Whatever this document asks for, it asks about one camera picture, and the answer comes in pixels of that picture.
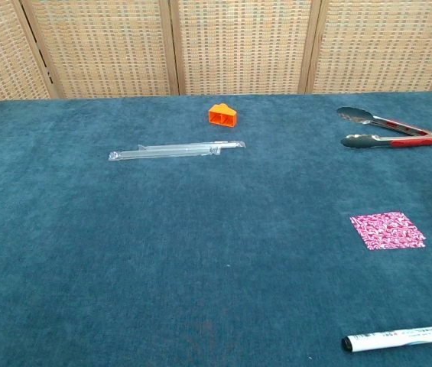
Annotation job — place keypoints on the orange plastic block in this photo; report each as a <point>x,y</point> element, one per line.
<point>221,116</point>

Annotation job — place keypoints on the clear wrapped plastic straw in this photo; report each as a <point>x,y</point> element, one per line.
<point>162,154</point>
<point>200,145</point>

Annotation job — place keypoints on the woven rattan screen panel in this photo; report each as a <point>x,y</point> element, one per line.
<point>104,49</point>
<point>242,46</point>
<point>1,57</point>
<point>384,46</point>

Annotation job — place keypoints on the white black marker pen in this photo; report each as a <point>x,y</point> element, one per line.
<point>399,338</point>

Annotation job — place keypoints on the blue plush table cover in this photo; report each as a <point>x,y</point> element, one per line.
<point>162,248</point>

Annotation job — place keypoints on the pink patterned card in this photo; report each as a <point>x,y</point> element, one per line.
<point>387,231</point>

